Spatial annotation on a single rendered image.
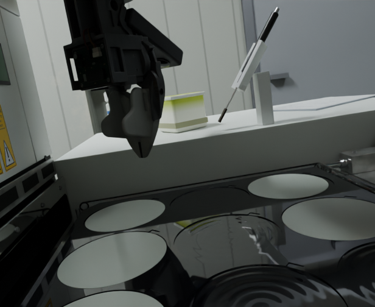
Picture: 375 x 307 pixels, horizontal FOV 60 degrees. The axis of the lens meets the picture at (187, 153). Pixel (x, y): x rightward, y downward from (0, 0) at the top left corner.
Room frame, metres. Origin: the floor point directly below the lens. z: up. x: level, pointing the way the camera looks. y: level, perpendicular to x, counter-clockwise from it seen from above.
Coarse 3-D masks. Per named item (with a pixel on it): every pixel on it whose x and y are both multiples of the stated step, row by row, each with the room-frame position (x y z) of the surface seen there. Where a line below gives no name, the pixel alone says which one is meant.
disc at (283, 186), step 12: (264, 180) 0.44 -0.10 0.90; (276, 180) 0.43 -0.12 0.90; (288, 180) 0.42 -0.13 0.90; (300, 180) 0.42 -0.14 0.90; (312, 180) 0.41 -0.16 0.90; (324, 180) 0.40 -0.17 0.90; (252, 192) 0.40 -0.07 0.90; (264, 192) 0.39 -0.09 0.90; (276, 192) 0.38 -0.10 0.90; (288, 192) 0.38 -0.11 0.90; (300, 192) 0.37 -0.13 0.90; (312, 192) 0.37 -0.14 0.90
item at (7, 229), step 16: (48, 192) 0.41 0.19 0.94; (64, 192) 0.47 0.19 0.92; (16, 208) 0.34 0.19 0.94; (32, 208) 0.36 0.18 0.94; (48, 208) 0.40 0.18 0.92; (64, 208) 0.48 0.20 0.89; (0, 224) 0.30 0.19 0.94; (16, 224) 0.31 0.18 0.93; (32, 224) 0.35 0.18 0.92; (64, 224) 0.46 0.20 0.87; (0, 240) 0.28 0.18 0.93; (16, 240) 0.31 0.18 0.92; (48, 240) 0.41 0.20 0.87; (0, 256) 0.27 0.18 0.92; (48, 256) 0.37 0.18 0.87; (32, 272) 0.33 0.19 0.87; (16, 288) 0.30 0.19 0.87; (0, 304) 0.28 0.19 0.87; (16, 304) 0.28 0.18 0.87
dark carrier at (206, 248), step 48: (192, 192) 0.44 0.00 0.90; (240, 192) 0.41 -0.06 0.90; (336, 192) 0.36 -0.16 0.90; (192, 240) 0.29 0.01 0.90; (240, 240) 0.28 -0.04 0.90; (288, 240) 0.26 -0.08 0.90; (48, 288) 0.24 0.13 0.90; (96, 288) 0.23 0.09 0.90; (144, 288) 0.22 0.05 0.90; (192, 288) 0.21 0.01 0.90; (240, 288) 0.21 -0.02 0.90; (288, 288) 0.20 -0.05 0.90; (336, 288) 0.19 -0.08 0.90
